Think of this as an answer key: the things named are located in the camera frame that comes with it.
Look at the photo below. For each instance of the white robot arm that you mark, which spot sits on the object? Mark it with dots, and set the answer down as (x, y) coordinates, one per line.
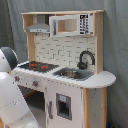
(14, 110)

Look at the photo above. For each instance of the wooden toy kitchen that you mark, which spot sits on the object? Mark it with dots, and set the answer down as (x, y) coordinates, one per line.
(84, 52)

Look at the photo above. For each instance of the metal sink basin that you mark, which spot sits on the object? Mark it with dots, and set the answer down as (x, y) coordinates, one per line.
(74, 74)

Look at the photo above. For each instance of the black stovetop red burners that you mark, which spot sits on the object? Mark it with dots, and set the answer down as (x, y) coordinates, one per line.
(38, 66)

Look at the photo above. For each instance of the right stove knob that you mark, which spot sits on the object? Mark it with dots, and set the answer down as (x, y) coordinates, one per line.
(35, 83)

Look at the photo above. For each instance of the stove knob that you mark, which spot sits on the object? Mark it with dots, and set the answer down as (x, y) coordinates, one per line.
(16, 78)
(35, 83)

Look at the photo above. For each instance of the grey ice dispenser panel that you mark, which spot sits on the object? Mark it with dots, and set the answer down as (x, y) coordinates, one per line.
(63, 106)

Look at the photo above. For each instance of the grey range hood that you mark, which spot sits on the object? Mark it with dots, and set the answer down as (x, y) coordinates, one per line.
(41, 26)

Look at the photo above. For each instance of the left stove knob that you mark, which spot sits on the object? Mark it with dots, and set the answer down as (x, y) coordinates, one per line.
(16, 78)

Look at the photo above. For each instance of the grey fridge door handle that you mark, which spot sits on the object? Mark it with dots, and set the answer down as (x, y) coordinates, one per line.
(50, 110)

